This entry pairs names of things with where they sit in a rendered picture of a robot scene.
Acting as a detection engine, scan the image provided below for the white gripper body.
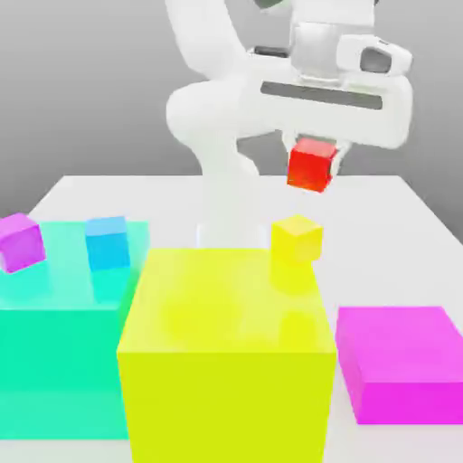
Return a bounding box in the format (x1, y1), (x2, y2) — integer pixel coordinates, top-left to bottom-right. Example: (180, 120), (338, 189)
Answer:
(236, 67), (414, 151)

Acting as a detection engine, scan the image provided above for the small purple cube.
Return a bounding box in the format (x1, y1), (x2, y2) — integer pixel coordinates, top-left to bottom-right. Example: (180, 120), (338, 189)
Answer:
(0, 212), (47, 274)

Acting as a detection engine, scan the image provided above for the small red cube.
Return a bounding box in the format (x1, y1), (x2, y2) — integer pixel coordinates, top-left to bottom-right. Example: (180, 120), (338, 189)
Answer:
(286, 137), (338, 194)

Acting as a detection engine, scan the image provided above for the large magenta box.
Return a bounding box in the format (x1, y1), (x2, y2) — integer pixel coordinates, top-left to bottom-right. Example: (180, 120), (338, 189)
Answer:
(335, 306), (463, 426)

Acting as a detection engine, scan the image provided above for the small blue cube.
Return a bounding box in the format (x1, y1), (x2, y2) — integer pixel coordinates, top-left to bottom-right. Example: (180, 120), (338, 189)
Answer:
(85, 215), (131, 272)

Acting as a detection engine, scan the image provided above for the large yellow box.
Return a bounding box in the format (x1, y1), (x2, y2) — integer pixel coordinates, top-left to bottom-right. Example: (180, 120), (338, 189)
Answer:
(116, 247), (338, 463)

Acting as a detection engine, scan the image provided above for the large teal box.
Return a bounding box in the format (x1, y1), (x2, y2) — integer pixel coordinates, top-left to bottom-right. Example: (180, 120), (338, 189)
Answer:
(0, 220), (150, 441)

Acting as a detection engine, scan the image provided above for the small yellow cube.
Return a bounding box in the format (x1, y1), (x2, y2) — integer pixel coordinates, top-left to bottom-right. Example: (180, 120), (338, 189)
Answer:
(270, 214), (324, 264)

